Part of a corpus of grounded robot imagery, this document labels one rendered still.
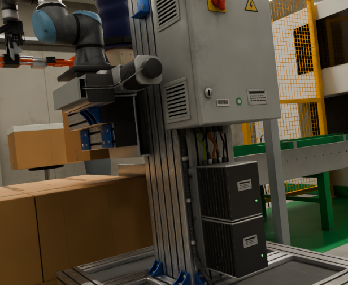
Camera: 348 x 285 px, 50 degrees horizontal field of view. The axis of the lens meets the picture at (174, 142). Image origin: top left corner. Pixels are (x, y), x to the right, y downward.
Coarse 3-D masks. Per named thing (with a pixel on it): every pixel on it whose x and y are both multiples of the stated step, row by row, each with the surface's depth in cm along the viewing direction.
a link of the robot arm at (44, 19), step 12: (48, 0) 140; (60, 0) 145; (36, 12) 138; (48, 12) 138; (60, 12) 140; (36, 24) 140; (48, 24) 136; (60, 24) 139; (72, 24) 142; (36, 36) 142; (48, 36) 138; (60, 36) 141; (72, 36) 143
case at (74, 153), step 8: (64, 120) 215; (64, 128) 216; (64, 136) 218; (72, 136) 205; (72, 144) 206; (80, 144) 195; (72, 152) 208; (80, 152) 196; (88, 152) 186; (96, 152) 186; (104, 152) 189; (72, 160) 209; (80, 160) 197; (88, 160) 188
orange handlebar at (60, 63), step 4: (0, 60) 181; (20, 60) 186; (24, 60) 187; (28, 60) 188; (32, 60) 189; (56, 60) 196; (60, 60) 197; (64, 60) 198; (68, 60) 200; (132, 60) 213; (24, 64) 191; (28, 64) 192; (48, 64) 198; (52, 64) 199; (56, 64) 197; (60, 64) 198; (64, 64) 198; (68, 64) 203
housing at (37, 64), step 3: (33, 63) 189; (36, 63) 190; (39, 63) 191; (42, 63) 192; (45, 63) 192; (33, 66) 190; (36, 66) 190; (39, 66) 191; (42, 66) 192; (45, 66) 192
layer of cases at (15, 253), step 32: (0, 192) 210; (32, 192) 190; (64, 192) 180; (96, 192) 188; (128, 192) 198; (0, 224) 165; (32, 224) 172; (64, 224) 179; (96, 224) 188; (128, 224) 197; (0, 256) 164; (32, 256) 171; (64, 256) 179; (96, 256) 187
